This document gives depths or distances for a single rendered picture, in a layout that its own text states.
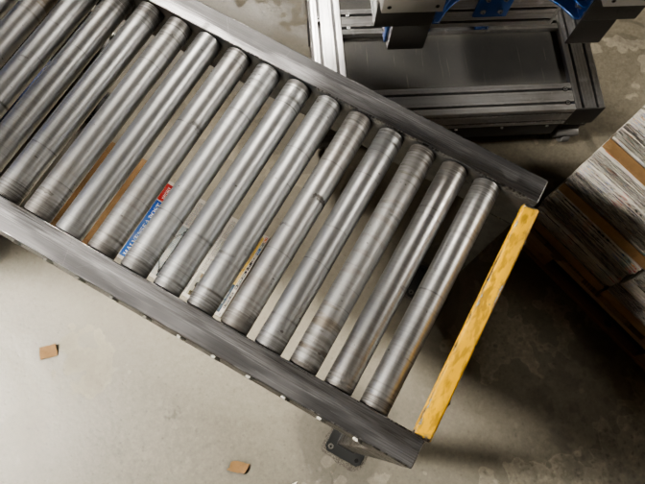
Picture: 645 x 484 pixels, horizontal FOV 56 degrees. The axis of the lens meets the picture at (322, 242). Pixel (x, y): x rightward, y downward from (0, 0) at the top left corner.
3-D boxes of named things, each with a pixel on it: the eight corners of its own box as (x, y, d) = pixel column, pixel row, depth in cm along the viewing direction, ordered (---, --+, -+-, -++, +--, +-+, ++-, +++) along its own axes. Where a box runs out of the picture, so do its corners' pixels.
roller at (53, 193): (197, 35, 119) (193, 18, 115) (49, 233, 106) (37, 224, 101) (176, 24, 120) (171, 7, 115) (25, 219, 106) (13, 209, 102)
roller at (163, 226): (283, 81, 117) (283, 65, 113) (144, 288, 104) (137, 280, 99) (261, 68, 118) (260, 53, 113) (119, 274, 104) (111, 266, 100)
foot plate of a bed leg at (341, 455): (383, 428, 171) (383, 428, 170) (359, 476, 167) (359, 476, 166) (341, 404, 173) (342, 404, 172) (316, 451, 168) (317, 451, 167)
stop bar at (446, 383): (537, 214, 106) (542, 210, 105) (429, 444, 94) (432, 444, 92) (520, 205, 107) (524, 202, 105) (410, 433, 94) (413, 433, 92)
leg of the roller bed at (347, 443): (364, 435, 170) (411, 436, 106) (354, 454, 169) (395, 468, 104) (346, 424, 171) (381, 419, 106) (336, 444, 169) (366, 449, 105)
